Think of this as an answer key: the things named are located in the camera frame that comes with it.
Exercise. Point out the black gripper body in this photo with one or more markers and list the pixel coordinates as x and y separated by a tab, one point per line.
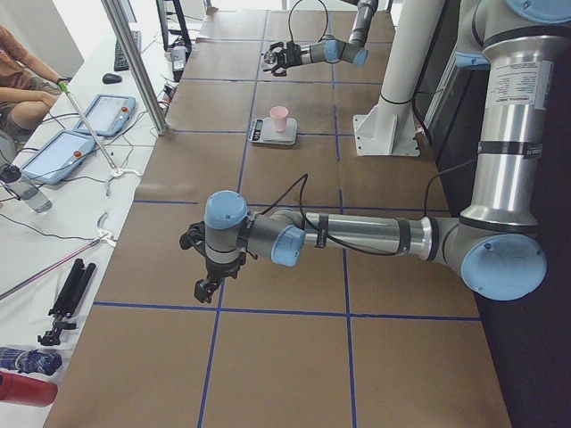
293	54
219	268

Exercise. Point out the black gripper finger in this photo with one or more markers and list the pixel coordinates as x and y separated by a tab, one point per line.
205	288
279	72
277	47

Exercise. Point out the pink plastic cup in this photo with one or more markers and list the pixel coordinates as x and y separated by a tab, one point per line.
279	117

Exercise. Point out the clear glass sauce bottle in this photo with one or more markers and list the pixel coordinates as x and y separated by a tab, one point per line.
269	61

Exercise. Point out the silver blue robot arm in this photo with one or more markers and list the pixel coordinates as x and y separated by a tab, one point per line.
282	56
490	245

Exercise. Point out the silver digital kitchen scale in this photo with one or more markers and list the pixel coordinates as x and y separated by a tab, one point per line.
262	132

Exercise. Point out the black folded tripod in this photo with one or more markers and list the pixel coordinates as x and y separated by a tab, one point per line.
67	302

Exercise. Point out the black keyboard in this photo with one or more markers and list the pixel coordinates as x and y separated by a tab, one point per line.
120	59

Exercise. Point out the black computer mouse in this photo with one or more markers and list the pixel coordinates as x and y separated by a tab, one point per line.
110	78

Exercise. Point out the upper blue teach pendant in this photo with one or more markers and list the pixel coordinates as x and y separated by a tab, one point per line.
108	114

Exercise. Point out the blue teach pendant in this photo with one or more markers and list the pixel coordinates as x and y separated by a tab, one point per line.
58	158
108	114

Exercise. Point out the lower blue teach pendant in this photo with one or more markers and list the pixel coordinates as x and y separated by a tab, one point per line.
58	158

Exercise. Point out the clear water bottle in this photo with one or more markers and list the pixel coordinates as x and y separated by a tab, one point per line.
21	186

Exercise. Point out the red metal bottle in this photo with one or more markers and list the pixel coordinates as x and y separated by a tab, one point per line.
23	390

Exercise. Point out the person in brown shirt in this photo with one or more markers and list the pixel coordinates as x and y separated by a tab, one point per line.
29	88

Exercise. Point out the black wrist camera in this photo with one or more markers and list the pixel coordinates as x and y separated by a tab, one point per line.
194	238

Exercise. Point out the pink handled grabber stick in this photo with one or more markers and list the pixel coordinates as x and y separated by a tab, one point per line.
103	236

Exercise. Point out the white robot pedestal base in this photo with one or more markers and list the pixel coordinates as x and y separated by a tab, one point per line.
389	128

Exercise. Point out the green handled grabber stick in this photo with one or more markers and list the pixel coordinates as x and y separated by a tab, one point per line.
116	171

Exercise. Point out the aluminium frame post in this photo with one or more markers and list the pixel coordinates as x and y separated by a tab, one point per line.
119	23

